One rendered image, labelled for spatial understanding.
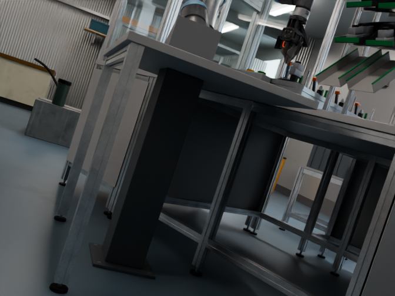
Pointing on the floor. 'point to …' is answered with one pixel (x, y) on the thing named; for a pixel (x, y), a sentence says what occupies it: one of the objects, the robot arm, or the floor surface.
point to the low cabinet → (23, 81)
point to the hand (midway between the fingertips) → (288, 61)
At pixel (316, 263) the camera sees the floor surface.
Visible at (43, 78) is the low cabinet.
